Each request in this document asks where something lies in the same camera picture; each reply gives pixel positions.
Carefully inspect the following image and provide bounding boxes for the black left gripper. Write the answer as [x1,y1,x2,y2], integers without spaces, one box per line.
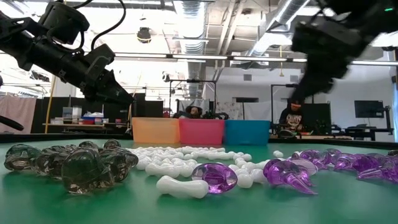
[21,39,135,106]

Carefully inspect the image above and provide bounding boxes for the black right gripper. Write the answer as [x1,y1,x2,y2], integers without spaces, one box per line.
[290,19,376,101]

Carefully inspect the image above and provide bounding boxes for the orange plastic bin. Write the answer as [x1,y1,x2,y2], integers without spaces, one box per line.
[132,117,181,144]

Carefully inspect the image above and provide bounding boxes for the blue plastic bin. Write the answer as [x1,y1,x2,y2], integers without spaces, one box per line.
[223,119,271,146]

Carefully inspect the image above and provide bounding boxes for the pink plastic bin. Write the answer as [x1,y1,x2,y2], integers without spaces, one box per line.
[178,118,225,146]

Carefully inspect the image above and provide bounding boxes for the blue and red box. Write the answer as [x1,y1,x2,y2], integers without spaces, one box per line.
[80,111,105,126]

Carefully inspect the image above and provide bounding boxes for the clear plastic storage box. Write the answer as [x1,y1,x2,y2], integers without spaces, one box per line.
[62,106,83,124]

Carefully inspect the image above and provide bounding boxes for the person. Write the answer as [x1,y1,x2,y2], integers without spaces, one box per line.
[277,98,308,138]
[185,105,203,119]

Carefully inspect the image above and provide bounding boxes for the wooden shelf board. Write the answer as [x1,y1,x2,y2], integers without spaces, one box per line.
[42,122,129,128]

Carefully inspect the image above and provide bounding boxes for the black computer monitor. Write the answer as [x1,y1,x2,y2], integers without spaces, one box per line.
[354,100,385,119]

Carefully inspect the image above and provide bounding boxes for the black office desk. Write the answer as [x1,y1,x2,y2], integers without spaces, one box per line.
[331,123,396,142]

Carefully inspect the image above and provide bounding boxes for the round black ceiling device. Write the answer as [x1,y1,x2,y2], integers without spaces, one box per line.
[136,27,152,44]

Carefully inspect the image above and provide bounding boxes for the black monitor stand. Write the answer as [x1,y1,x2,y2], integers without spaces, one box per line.
[384,105,394,135]

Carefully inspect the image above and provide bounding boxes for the pink curtain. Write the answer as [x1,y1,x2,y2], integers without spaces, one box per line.
[0,95,37,135]

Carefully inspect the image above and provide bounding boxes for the green table mat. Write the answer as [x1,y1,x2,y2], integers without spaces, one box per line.
[0,139,398,224]

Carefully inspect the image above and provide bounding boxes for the black metal rig frame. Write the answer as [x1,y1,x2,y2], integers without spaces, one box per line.
[271,83,315,116]
[169,79,218,116]

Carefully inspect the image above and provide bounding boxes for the black partition wall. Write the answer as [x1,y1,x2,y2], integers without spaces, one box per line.
[30,93,165,135]

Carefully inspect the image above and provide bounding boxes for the yellow extension cable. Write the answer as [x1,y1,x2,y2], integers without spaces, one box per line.
[45,74,58,134]

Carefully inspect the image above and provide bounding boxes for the silver ceiling air duct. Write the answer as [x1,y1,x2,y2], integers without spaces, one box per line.
[172,0,208,98]
[248,0,312,57]

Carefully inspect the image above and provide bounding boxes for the black table frame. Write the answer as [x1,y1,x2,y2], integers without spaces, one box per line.
[0,133,398,151]

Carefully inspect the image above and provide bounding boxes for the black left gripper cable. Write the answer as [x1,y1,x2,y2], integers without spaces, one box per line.
[90,0,127,50]

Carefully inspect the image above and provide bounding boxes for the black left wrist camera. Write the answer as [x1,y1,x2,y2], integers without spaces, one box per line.
[39,1,91,45]

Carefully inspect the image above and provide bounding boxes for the black cable loop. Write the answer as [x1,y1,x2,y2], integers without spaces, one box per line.
[0,115,25,131]

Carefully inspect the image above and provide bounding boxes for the long ceiling light rail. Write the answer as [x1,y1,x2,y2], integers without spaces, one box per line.
[113,52,398,67]

